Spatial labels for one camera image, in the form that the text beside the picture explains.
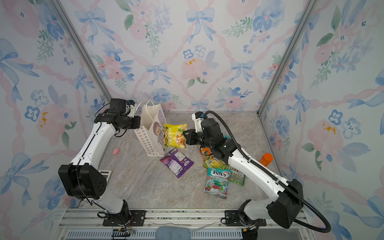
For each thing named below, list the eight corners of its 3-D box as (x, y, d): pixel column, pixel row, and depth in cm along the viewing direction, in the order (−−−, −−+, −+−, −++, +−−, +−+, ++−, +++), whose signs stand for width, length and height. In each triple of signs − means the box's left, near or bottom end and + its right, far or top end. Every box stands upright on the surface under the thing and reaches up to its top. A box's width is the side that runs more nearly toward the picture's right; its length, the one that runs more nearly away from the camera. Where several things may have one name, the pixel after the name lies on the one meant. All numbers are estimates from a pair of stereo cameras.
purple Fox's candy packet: (160, 161, 96) (159, 159, 94) (175, 148, 102) (175, 146, 100) (178, 178, 89) (178, 177, 87) (193, 164, 95) (193, 162, 93)
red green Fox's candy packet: (202, 192, 84) (202, 190, 81) (209, 166, 94) (209, 164, 91) (226, 199, 82) (227, 198, 79) (230, 172, 91) (231, 170, 88)
